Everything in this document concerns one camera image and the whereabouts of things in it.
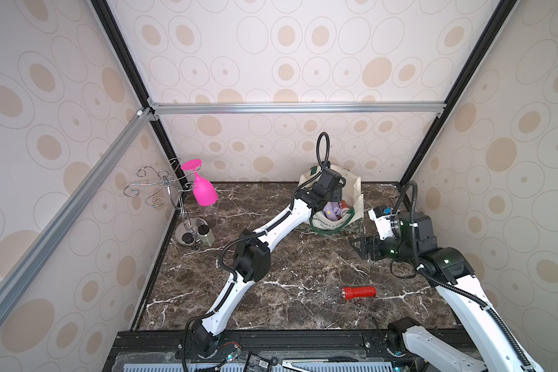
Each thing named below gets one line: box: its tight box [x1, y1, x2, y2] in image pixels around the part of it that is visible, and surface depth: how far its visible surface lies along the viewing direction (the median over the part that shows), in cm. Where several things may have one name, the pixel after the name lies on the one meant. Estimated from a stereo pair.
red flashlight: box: [341, 285, 377, 300], surface depth 85 cm
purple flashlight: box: [323, 201, 342, 222], surface depth 98 cm
